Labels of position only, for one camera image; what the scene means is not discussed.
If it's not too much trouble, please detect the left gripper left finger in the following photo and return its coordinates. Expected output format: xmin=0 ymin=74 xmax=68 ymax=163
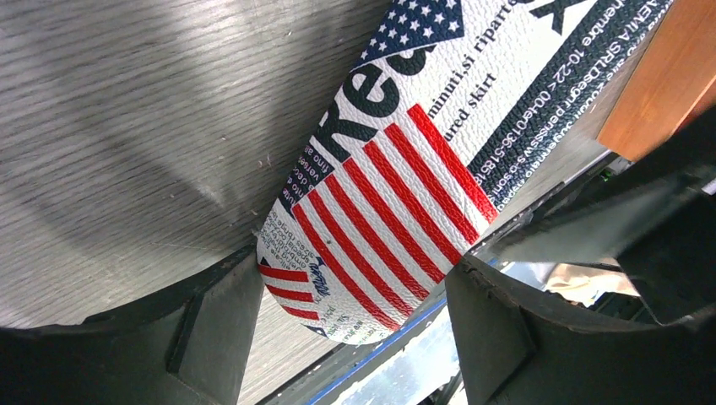
xmin=1 ymin=246 xmax=263 ymax=404

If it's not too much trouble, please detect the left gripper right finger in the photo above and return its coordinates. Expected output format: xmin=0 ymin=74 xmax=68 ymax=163
xmin=444 ymin=258 xmax=715 ymax=404

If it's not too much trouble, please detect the patterned glasses case tan lining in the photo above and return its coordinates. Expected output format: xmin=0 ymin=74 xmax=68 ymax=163
xmin=257 ymin=1 xmax=670 ymax=345

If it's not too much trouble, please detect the orange compartment tray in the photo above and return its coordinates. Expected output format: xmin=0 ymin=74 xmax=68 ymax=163
xmin=597 ymin=1 xmax=715 ymax=161

